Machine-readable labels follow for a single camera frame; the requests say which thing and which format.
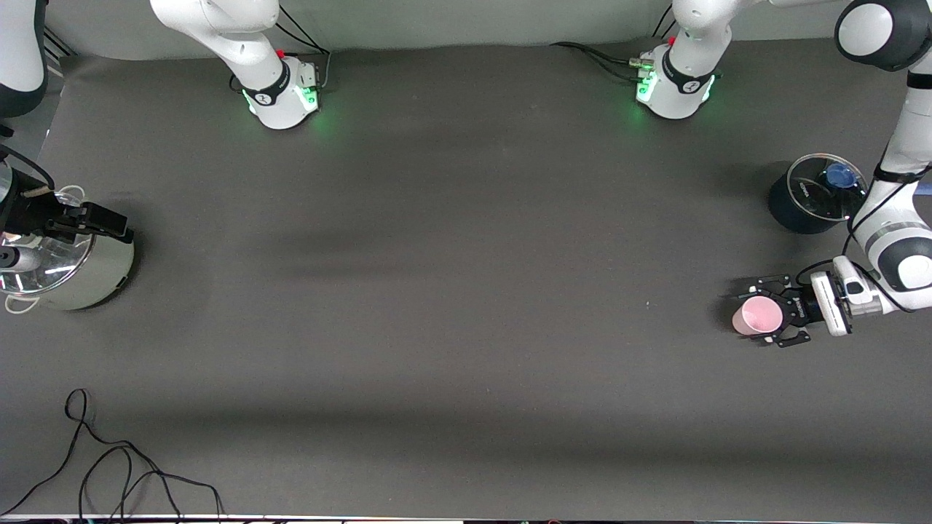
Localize grey metal frame rail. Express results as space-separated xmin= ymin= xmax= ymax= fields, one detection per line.
xmin=44 ymin=25 xmax=77 ymax=63

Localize thin black looped cable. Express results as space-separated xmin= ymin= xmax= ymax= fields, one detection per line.
xmin=0 ymin=388 xmax=224 ymax=521

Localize black cable along right arm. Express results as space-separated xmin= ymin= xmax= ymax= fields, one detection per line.
xmin=0 ymin=144 xmax=58 ymax=191

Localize glass lid with blue knob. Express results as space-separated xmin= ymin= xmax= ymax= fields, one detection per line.
xmin=788 ymin=153 xmax=869 ymax=221

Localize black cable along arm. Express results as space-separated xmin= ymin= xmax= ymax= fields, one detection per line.
xmin=795 ymin=164 xmax=932 ymax=315
xmin=0 ymin=144 xmax=58 ymax=191

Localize glass lid with bronze knob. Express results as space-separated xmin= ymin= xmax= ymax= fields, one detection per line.
xmin=0 ymin=193 xmax=97 ymax=295

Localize dark blue saucepan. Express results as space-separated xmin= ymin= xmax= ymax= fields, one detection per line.
xmin=768 ymin=153 xmax=871 ymax=235

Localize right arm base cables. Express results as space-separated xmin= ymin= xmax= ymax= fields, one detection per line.
xmin=275 ymin=4 xmax=333 ymax=92

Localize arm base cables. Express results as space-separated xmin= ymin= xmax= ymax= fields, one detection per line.
xmin=550 ymin=15 xmax=678 ymax=82
xmin=275 ymin=4 xmax=333 ymax=92

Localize dark grey table mat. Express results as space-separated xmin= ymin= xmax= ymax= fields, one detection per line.
xmin=0 ymin=36 xmax=932 ymax=521

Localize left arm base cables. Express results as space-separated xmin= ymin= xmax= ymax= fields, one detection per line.
xmin=550 ymin=15 xmax=678 ymax=82

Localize silver cooking pot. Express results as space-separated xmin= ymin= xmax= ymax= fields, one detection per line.
xmin=0 ymin=186 xmax=136 ymax=315

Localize pink cup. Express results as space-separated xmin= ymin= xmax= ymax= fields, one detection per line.
xmin=732 ymin=295 xmax=784 ymax=337

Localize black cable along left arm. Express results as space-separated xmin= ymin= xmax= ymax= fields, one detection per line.
xmin=795 ymin=164 xmax=932 ymax=315

